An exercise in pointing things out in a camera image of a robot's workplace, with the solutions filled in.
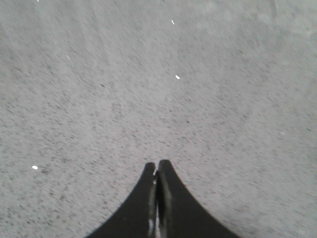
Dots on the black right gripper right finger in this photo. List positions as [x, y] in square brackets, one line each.
[180, 214]

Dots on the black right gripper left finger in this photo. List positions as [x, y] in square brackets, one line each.
[136, 216]

